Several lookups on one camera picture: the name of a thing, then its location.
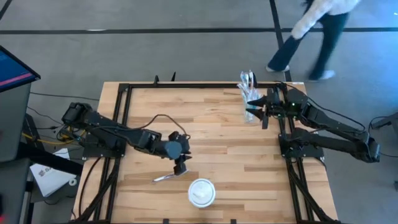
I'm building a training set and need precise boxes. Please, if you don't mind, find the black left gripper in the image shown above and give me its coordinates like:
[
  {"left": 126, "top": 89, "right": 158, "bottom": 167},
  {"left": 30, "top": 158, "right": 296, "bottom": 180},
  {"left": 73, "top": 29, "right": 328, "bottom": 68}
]
[{"left": 174, "top": 145, "right": 193, "bottom": 175}]

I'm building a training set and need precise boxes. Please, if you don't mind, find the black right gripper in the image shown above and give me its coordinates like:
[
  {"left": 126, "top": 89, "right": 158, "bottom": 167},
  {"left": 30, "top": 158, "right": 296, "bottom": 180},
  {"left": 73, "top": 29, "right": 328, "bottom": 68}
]
[{"left": 245, "top": 88, "right": 275, "bottom": 130}]

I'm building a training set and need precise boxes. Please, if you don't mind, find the orange toothbrush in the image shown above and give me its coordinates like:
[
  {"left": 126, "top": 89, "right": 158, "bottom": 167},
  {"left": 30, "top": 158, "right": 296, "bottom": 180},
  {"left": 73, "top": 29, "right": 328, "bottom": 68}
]
[{"left": 249, "top": 71, "right": 257, "bottom": 94}]

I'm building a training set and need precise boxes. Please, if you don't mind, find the clear plastic holder cup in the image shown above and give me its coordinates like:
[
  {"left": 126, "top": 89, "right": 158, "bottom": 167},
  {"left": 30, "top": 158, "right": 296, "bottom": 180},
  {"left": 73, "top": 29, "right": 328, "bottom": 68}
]
[{"left": 244, "top": 90, "right": 261, "bottom": 124}]

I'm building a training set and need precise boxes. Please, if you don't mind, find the person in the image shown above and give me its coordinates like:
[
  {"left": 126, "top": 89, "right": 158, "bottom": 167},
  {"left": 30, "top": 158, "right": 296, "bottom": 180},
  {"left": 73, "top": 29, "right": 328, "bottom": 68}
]
[{"left": 266, "top": 0, "right": 361, "bottom": 82}]

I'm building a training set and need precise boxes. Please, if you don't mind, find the grey desk leg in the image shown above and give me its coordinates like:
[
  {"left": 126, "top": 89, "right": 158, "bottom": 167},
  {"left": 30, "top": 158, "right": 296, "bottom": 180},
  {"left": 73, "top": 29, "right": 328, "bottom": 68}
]
[{"left": 370, "top": 112, "right": 398, "bottom": 131}]

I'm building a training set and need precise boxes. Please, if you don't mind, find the white printed paper sheet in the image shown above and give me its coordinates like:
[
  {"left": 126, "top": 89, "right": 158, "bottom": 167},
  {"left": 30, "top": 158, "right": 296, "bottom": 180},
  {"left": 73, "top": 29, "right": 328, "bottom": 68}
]
[{"left": 29, "top": 147, "right": 78, "bottom": 198}]

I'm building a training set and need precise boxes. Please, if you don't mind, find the dark grey cabinet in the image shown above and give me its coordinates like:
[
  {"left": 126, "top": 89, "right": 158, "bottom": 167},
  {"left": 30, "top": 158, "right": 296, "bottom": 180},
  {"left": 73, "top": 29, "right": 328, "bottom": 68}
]
[{"left": 0, "top": 158, "right": 32, "bottom": 224}]

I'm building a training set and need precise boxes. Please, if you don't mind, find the grey monitor stand box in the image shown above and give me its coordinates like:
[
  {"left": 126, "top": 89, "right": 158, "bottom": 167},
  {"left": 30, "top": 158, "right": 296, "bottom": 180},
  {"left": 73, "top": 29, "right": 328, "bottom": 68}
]
[{"left": 0, "top": 82, "right": 32, "bottom": 163}]

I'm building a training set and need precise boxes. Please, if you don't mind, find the monitor with blue screen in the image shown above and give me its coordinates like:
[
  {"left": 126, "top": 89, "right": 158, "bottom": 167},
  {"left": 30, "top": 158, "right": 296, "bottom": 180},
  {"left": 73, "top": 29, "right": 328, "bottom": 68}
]
[{"left": 0, "top": 45, "right": 42, "bottom": 93}]

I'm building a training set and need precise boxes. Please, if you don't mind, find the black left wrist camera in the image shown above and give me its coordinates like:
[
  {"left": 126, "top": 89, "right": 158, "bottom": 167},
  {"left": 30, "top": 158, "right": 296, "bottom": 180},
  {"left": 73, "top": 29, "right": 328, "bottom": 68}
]
[{"left": 169, "top": 130, "right": 191, "bottom": 147}]

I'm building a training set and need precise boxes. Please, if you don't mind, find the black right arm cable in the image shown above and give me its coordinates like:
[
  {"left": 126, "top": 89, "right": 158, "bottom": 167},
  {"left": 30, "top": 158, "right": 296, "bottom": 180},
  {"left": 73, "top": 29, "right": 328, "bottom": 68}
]
[{"left": 275, "top": 80, "right": 367, "bottom": 131}]

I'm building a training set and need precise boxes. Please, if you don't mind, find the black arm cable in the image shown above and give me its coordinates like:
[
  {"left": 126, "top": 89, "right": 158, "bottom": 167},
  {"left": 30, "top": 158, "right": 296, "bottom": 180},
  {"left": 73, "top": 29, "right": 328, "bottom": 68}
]
[
  {"left": 133, "top": 113, "right": 191, "bottom": 139},
  {"left": 275, "top": 80, "right": 367, "bottom": 131}
]

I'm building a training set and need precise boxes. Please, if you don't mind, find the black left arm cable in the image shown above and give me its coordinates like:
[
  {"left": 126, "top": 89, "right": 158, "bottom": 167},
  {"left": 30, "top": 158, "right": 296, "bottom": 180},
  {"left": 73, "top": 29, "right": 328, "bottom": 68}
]
[{"left": 133, "top": 113, "right": 191, "bottom": 139}]

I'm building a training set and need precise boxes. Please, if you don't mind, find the thick black power cable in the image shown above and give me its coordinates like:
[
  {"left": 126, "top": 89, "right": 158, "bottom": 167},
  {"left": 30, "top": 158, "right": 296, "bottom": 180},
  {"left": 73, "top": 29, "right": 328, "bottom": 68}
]
[{"left": 77, "top": 157, "right": 104, "bottom": 220}]

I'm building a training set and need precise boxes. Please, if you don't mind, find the looped black floor cable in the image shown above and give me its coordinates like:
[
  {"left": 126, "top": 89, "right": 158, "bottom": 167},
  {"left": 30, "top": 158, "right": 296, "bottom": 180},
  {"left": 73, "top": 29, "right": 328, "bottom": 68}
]
[{"left": 368, "top": 116, "right": 398, "bottom": 158}]

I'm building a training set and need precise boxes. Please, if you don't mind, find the black aluminium upright post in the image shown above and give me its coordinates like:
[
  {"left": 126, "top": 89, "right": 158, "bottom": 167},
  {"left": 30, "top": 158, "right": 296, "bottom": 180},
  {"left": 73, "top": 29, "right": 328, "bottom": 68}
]
[{"left": 17, "top": 141, "right": 84, "bottom": 177}]

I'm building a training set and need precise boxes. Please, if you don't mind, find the thin black floor cable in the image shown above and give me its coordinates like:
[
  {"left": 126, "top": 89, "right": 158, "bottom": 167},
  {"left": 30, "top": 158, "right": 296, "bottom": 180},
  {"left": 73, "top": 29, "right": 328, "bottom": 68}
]
[{"left": 29, "top": 91, "right": 100, "bottom": 102}]

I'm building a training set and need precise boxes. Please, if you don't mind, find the yellow floor cable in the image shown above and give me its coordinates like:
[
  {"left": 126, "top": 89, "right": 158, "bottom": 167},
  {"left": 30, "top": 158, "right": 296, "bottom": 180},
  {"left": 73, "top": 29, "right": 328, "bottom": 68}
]
[{"left": 21, "top": 123, "right": 88, "bottom": 146}]

